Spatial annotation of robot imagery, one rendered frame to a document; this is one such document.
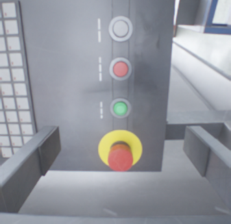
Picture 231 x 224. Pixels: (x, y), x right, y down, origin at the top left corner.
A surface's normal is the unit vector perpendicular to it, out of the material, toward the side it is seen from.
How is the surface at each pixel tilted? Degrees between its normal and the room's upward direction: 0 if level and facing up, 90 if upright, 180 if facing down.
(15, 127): 90
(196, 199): 87
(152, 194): 87
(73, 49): 90
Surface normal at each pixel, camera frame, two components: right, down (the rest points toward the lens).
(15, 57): -0.01, 0.28
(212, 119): -0.04, -0.85
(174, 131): -0.01, 0.53
